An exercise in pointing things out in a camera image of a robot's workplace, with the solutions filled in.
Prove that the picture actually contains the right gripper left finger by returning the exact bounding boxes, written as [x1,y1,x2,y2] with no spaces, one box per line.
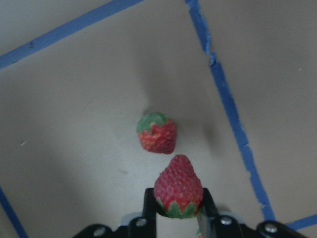
[119,188,158,238]

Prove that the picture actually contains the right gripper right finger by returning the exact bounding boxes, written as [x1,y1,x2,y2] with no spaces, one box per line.
[197,188,244,238]

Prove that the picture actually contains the red strawberry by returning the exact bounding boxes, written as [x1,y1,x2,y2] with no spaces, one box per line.
[154,155,204,219]
[136,112,177,154]

